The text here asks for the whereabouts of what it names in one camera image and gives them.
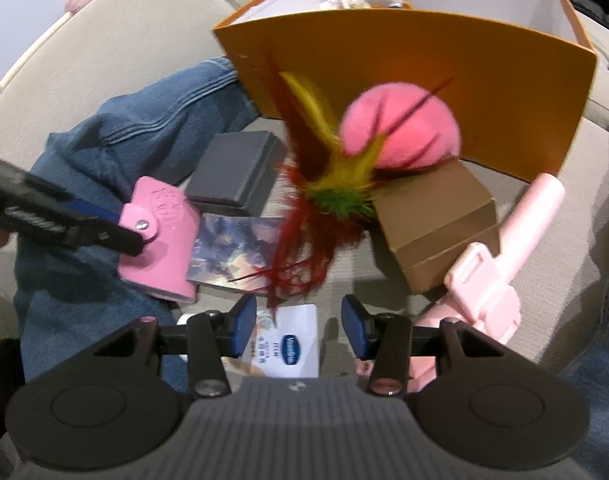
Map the brown cardboard box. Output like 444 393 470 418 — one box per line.
369 159 500 295

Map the pink card holder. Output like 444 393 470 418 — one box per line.
118 176 202 305

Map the orange storage box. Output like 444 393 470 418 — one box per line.
212 0 597 183

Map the pink handheld stick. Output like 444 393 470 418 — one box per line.
354 172 566 396

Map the pink felt ball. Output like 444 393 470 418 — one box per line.
340 82 461 171

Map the red yellow green feather toy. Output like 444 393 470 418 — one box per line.
264 55 457 311

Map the colourful picture card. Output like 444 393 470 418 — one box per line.
185 214 285 295

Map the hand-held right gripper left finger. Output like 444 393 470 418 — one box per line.
92 294 258 401

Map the dark grey box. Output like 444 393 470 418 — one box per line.
184 130 288 218

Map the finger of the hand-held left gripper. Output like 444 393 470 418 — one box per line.
59 199 146 257

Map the white printed packet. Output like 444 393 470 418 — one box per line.
219 302 319 380

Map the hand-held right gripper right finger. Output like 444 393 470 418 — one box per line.
341 295 505 397

